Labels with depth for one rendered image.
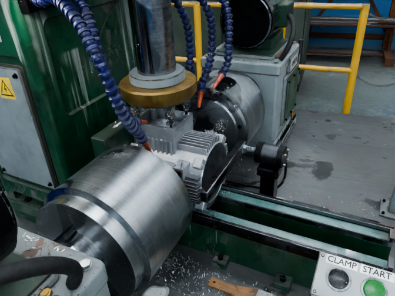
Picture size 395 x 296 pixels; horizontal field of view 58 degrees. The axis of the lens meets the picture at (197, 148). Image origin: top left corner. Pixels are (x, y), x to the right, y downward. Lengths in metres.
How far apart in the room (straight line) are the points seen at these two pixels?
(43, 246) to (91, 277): 0.10
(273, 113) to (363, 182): 0.37
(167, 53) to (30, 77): 0.29
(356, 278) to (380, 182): 0.73
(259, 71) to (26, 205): 0.83
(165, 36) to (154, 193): 0.33
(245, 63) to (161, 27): 0.50
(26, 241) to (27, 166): 0.46
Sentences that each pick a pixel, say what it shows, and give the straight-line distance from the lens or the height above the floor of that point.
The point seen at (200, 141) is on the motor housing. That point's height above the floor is 1.10.
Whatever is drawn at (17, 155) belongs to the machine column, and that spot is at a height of 1.06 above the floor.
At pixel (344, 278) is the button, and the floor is 1.07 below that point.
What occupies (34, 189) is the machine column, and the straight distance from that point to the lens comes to 1.08.
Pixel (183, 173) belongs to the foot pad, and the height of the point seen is 1.07.
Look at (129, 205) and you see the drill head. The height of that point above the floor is 1.14.
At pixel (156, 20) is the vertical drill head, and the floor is 1.38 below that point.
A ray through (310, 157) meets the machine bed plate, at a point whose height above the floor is 0.80.
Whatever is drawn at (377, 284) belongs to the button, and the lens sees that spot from 0.62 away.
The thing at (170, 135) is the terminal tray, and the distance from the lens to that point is 0.84.
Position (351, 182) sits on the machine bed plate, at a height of 0.80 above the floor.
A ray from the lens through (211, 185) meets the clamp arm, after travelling 0.83.
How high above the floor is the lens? 1.53
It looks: 31 degrees down
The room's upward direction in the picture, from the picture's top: 3 degrees counter-clockwise
